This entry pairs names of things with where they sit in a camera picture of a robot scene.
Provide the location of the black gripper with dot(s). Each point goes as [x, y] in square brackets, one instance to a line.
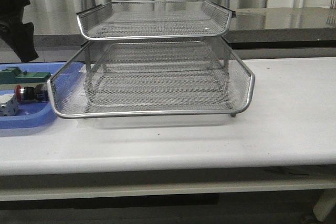
[19, 36]

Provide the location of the red emergency stop button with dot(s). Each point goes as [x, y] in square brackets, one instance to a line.
[39, 93]

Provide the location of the silver mesh tray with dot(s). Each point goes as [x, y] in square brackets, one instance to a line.
[69, 98]
[188, 89]
[154, 20]

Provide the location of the green terminal block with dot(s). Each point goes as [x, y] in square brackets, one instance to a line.
[14, 75]

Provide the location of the white grey metal block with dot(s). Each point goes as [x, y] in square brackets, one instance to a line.
[9, 104]

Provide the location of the blue plastic tray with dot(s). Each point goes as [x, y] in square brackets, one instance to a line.
[36, 113]

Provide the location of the dark back counter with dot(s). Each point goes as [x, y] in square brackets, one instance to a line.
[252, 28]

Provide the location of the white table leg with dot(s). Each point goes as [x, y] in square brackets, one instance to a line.
[324, 205]

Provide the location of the grey metal rack frame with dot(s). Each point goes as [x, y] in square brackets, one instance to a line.
[156, 56]

